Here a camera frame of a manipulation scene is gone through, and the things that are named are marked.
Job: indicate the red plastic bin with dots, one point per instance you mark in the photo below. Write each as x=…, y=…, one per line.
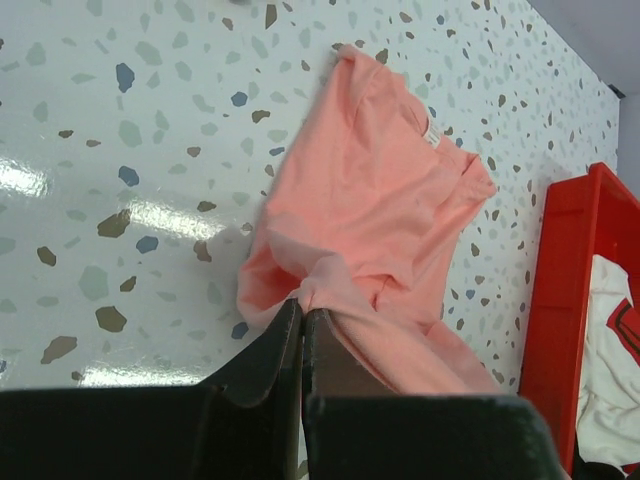
x=583, y=216

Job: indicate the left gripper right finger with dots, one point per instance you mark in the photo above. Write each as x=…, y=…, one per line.
x=356, y=428

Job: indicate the aluminium table frame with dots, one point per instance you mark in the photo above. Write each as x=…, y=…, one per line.
x=620, y=95

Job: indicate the black t shirt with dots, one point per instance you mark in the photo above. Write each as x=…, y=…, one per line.
x=595, y=471

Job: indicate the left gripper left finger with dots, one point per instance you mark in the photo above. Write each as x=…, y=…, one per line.
x=241, y=422

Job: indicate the salmon pink t shirt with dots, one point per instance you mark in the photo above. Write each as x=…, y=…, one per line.
x=362, y=221

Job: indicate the white t shirt red print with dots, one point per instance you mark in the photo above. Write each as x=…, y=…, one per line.
x=607, y=424

